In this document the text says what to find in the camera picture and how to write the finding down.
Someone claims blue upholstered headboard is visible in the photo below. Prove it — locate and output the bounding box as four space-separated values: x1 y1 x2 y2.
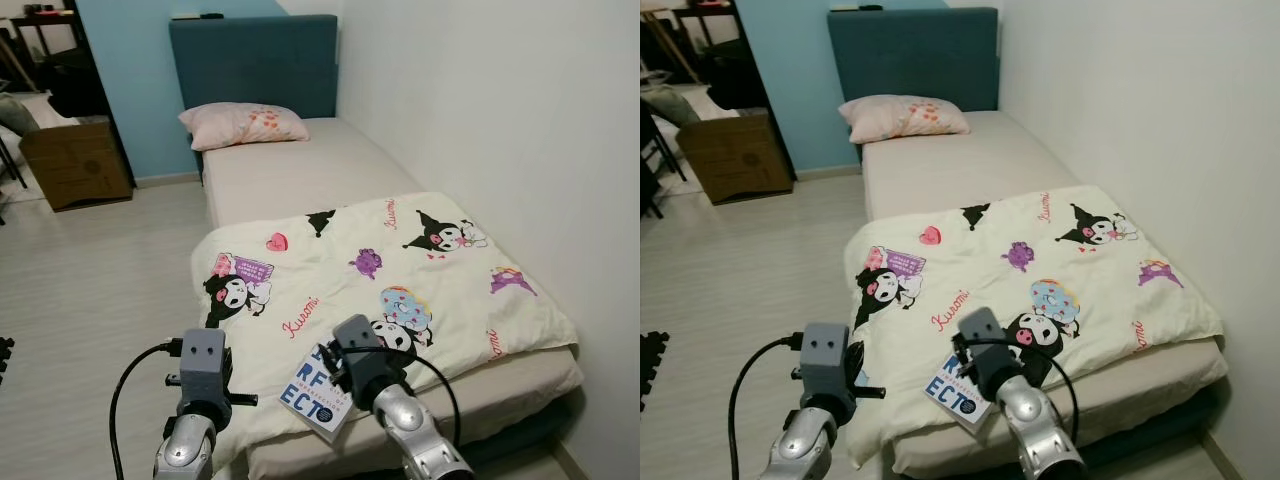
827 8 1001 173
168 14 339 173

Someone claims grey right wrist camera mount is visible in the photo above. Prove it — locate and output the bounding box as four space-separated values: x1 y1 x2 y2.
330 315 389 393
958 307 1013 388

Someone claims cream cartoon print blanket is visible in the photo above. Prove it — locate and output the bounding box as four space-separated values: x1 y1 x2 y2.
190 192 579 471
843 185 1227 469

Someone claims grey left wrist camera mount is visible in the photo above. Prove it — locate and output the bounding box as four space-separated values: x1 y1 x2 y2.
800 322 852 399
178 330 234 409

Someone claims crumpled beige cloth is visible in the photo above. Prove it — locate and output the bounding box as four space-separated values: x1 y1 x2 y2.
0 94 43 137
640 84 707 127

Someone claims black folding chair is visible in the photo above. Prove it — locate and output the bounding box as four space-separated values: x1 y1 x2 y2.
640 105 687 220
0 133 28 227

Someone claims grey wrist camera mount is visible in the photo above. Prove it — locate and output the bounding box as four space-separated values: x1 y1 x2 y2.
800 322 852 399
958 307 1013 388
330 315 389 393
178 330 234 409

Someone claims brown cardboard box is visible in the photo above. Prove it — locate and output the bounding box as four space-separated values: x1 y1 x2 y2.
678 110 797 207
18 118 134 213

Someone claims black door frame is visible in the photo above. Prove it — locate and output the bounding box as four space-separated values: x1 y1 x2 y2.
733 0 799 183
60 0 137 187

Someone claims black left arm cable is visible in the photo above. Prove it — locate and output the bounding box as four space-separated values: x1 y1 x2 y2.
108 340 184 480
727 335 807 480

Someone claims black garment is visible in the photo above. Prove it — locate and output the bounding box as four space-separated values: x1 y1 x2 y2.
713 40 773 113
45 45 111 119

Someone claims white blue lettered book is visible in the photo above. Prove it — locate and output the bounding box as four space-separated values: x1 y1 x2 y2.
922 350 992 430
278 345 357 437

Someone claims dark wooden table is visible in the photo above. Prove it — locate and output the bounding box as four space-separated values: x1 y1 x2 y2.
678 2 743 53
8 8 83 63

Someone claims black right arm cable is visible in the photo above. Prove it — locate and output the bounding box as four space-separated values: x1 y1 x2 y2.
958 338 1081 443
343 345 463 448

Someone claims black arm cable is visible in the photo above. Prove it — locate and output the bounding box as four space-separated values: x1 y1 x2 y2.
958 338 1081 443
727 335 807 480
108 340 184 480
343 345 463 448

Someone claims dark blue bed base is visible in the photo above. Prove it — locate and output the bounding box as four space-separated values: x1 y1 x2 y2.
1085 385 1233 469
440 395 591 473

